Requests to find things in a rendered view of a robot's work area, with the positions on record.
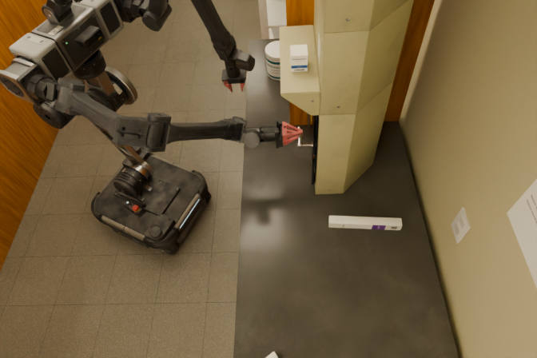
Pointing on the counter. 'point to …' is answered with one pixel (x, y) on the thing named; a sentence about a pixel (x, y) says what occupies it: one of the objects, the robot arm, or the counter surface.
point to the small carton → (299, 57)
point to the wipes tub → (273, 60)
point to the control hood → (301, 97)
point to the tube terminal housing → (354, 94)
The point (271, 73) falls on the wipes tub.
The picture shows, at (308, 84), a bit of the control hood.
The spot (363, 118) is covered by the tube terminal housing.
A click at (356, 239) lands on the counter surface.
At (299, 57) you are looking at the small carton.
